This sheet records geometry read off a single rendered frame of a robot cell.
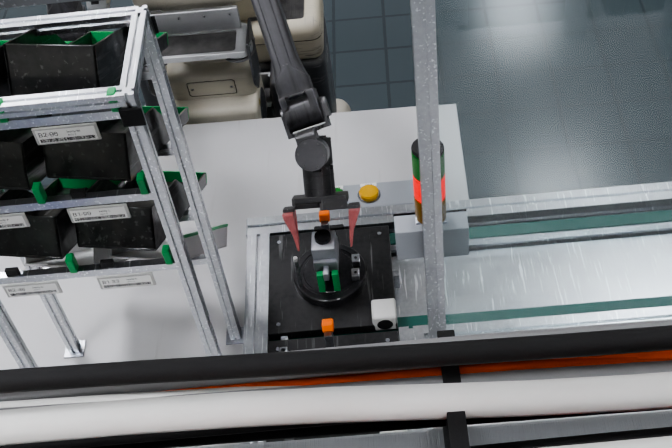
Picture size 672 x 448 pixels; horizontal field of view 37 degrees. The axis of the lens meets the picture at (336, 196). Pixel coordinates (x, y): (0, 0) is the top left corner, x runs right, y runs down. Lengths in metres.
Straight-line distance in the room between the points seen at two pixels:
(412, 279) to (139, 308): 0.56
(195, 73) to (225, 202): 0.43
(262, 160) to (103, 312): 0.51
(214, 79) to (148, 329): 0.74
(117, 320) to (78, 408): 1.78
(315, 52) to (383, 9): 1.35
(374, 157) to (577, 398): 1.99
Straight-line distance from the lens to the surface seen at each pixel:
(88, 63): 1.39
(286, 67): 1.83
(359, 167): 2.30
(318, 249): 1.86
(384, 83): 3.81
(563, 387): 0.34
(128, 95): 1.34
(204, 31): 2.45
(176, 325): 2.09
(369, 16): 4.13
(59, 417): 0.36
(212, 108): 2.60
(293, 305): 1.93
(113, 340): 2.11
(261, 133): 2.42
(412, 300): 1.98
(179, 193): 1.72
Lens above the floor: 2.50
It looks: 47 degrees down
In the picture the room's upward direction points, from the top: 8 degrees counter-clockwise
